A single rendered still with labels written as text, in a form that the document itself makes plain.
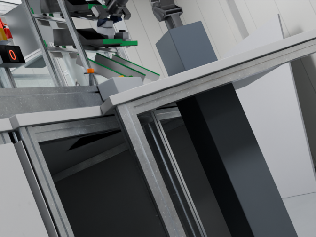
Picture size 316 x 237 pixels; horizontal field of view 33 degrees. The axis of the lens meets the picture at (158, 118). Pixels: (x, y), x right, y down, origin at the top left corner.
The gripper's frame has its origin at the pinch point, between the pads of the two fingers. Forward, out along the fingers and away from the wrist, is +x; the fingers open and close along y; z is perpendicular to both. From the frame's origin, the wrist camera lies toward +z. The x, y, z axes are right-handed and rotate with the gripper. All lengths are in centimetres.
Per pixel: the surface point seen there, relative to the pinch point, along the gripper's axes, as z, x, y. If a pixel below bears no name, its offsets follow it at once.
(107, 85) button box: -43, -14, 37
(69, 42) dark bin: 2.9, 16.5, 8.3
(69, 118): -59, -24, 69
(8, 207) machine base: -80, -25, 98
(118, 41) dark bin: -8.6, 3.8, -4.6
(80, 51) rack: -5.9, 12.3, 10.0
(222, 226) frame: -91, 48, -51
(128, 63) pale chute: -9.4, 18.4, -20.7
